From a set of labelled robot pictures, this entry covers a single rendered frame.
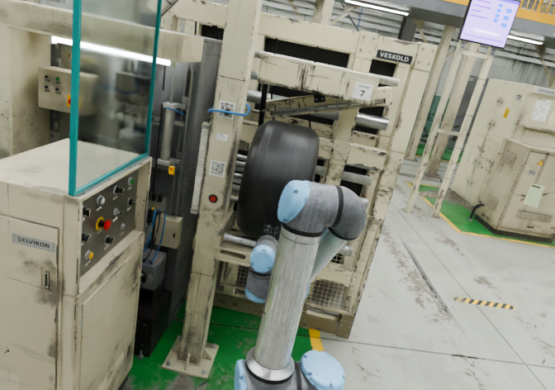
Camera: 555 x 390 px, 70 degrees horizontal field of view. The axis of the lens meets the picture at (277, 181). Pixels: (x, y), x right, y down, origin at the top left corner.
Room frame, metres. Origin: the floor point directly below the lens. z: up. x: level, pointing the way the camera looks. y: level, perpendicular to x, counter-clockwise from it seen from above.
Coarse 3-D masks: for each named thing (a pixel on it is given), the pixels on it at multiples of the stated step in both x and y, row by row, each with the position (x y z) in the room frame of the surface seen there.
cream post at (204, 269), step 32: (256, 0) 1.84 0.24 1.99; (224, 32) 1.84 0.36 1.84; (256, 32) 1.93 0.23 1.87; (224, 64) 1.84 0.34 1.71; (224, 96) 1.84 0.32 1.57; (224, 128) 1.84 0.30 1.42; (224, 160) 1.84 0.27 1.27; (224, 192) 1.84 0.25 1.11; (192, 256) 1.84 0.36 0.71; (192, 288) 1.84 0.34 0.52; (192, 320) 1.84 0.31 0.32; (192, 352) 1.84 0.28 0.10
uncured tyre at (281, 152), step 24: (264, 144) 1.71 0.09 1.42; (288, 144) 1.73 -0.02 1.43; (312, 144) 1.78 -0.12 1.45; (264, 168) 1.64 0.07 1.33; (288, 168) 1.65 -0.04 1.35; (312, 168) 1.69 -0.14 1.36; (240, 192) 1.65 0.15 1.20; (264, 192) 1.61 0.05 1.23; (240, 216) 1.66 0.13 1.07; (264, 216) 1.62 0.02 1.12
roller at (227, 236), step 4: (224, 232) 1.77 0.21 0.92; (228, 232) 1.78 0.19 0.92; (224, 236) 1.76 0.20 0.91; (228, 236) 1.76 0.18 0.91; (232, 236) 1.76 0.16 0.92; (236, 236) 1.76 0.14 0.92; (240, 236) 1.77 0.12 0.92; (244, 236) 1.77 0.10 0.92; (228, 240) 1.76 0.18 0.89; (232, 240) 1.75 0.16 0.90; (236, 240) 1.75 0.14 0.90; (240, 240) 1.75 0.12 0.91; (244, 240) 1.75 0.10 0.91; (248, 240) 1.75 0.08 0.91; (252, 240) 1.76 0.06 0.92; (256, 240) 1.76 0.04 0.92; (240, 244) 1.75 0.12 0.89; (244, 244) 1.75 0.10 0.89; (248, 244) 1.75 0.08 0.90; (252, 244) 1.75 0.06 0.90
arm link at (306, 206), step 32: (288, 192) 0.98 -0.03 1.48; (320, 192) 0.98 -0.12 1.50; (288, 224) 0.96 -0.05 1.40; (320, 224) 0.96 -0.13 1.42; (288, 256) 0.95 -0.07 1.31; (288, 288) 0.94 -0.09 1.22; (288, 320) 0.93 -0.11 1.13; (256, 352) 0.95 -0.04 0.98; (288, 352) 0.94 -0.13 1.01; (256, 384) 0.91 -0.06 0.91; (288, 384) 0.94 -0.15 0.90
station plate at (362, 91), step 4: (356, 84) 2.07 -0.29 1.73; (360, 84) 2.06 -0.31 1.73; (364, 84) 2.06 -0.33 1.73; (368, 84) 2.06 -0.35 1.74; (356, 88) 2.07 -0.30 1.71; (360, 88) 2.06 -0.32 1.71; (364, 88) 2.06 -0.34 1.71; (368, 88) 2.06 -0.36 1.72; (356, 92) 2.06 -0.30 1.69; (360, 92) 2.06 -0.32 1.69; (364, 92) 2.06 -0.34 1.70; (368, 92) 2.06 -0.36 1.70; (356, 96) 2.06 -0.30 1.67; (360, 96) 2.06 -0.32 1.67; (364, 96) 2.06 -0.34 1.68; (368, 96) 2.06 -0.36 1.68; (368, 100) 2.06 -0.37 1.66
